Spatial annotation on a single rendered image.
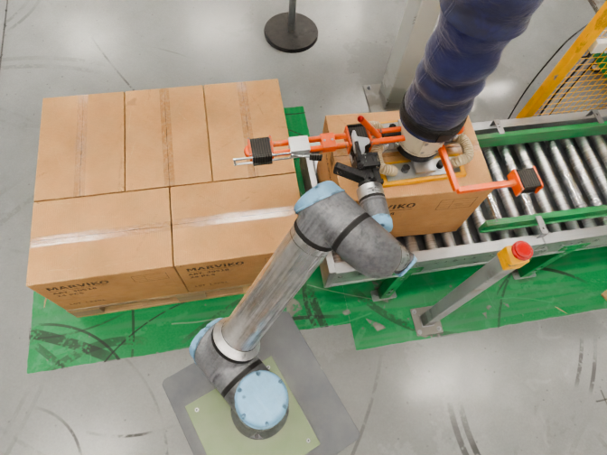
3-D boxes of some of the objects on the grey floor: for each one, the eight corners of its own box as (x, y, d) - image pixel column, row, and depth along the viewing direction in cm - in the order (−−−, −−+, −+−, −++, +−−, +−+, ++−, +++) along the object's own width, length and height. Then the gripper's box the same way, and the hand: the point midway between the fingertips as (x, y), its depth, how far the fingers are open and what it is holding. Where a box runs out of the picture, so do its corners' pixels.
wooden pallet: (276, 138, 288) (277, 125, 275) (303, 284, 247) (304, 276, 234) (83, 158, 272) (74, 144, 259) (77, 318, 232) (65, 311, 219)
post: (430, 313, 245) (523, 243, 155) (434, 325, 242) (530, 261, 152) (418, 315, 244) (505, 246, 154) (422, 327, 241) (512, 264, 151)
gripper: (378, 194, 158) (366, 145, 167) (387, 175, 146) (372, 123, 154) (355, 197, 157) (343, 147, 166) (361, 178, 145) (349, 125, 154)
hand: (350, 139), depth 159 cm, fingers closed on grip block, 7 cm apart
